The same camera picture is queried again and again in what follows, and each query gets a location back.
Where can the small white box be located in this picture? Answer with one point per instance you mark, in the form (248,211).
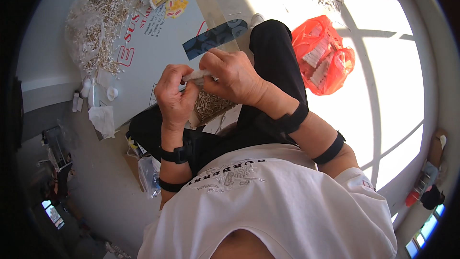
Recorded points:
(76,101)

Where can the clear bag of cotton swabs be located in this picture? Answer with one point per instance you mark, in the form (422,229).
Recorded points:
(100,21)

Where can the cluttered heap of household items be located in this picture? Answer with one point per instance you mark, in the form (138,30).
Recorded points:
(431,180)

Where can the cardboard box of cotton swabs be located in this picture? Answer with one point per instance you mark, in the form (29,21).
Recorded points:
(212,105)

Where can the white printed cardboard sheet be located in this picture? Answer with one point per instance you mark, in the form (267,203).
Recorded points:
(158,43)

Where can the red plastic bag of packets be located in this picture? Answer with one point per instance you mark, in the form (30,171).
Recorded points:
(321,55)

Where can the white bottle cap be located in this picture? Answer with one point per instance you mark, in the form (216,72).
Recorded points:
(112,93)

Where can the clear plastic strip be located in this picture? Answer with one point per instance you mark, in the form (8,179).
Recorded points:
(212,3)

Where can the metal rack with items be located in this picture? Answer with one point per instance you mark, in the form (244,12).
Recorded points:
(57,149)

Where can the clear plastic bag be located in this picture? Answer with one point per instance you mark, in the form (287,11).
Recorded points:
(149,176)

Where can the black wrist band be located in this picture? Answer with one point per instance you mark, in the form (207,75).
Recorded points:
(176,154)
(293,118)

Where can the person's right hand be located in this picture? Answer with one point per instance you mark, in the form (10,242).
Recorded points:
(237,79)

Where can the person's legs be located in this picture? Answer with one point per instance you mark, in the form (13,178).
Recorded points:
(273,61)

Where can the crumpled white tissue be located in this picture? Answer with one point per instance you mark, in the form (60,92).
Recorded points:
(102,120)

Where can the white cotton swab bundle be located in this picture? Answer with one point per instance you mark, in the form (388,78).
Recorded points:
(196,75)

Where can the person's body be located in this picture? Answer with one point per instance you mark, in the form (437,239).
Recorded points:
(287,208)

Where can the window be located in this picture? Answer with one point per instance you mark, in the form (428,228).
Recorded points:
(426,230)
(54,215)

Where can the blue patterned strip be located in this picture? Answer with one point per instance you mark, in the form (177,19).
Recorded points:
(215,37)

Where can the person's left hand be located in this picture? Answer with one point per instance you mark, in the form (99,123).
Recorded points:
(174,100)

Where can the clear plastic bottle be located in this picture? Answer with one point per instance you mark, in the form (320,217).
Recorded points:
(92,93)

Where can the pile of yellow labels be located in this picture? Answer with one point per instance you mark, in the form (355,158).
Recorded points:
(176,4)

